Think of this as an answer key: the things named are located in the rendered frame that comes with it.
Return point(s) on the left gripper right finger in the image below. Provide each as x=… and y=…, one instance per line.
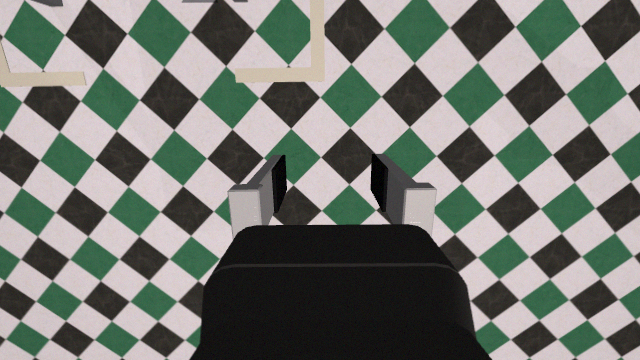
x=417, y=207

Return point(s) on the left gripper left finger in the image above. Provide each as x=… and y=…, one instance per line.
x=247, y=210

